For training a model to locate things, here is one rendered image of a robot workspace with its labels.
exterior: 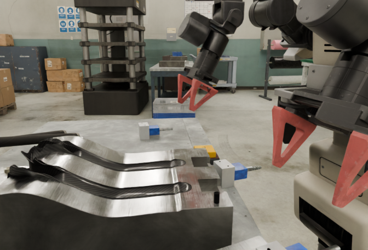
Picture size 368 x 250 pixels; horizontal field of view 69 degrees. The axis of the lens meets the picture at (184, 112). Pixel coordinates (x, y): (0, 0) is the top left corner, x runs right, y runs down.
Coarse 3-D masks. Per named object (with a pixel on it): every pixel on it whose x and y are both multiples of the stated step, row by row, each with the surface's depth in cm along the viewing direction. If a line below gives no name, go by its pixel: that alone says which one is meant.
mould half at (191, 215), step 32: (64, 160) 52; (128, 160) 63; (160, 160) 63; (0, 192) 40; (32, 192) 41; (64, 192) 44; (192, 192) 48; (224, 192) 48; (0, 224) 41; (32, 224) 41; (64, 224) 42; (96, 224) 43; (128, 224) 43; (160, 224) 44; (192, 224) 44; (224, 224) 45
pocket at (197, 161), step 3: (192, 159) 64; (195, 159) 64; (198, 159) 64; (201, 159) 64; (204, 159) 64; (207, 159) 64; (195, 162) 64; (198, 162) 64; (201, 162) 64; (204, 162) 64; (207, 162) 64; (195, 165) 64; (198, 165) 64; (201, 165) 64; (204, 165) 64; (207, 165) 64; (210, 165) 63
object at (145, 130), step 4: (140, 124) 102; (144, 124) 102; (140, 128) 100; (144, 128) 101; (148, 128) 101; (152, 128) 102; (156, 128) 102; (160, 128) 105; (164, 128) 105; (168, 128) 105; (172, 128) 106; (140, 132) 101; (144, 132) 101; (148, 132) 101; (152, 132) 102; (156, 132) 103; (140, 136) 101; (144, 136) 101; (148, 136) 102
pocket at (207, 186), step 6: (198, 180) 53; (204, 180) 53; (210, 180) 53; (216, 180) 54; (204, 186) 54; (210, 186) 54; (216, 186) 54; (204, 192) 53; (210, 192) 53; (222, 192) 51
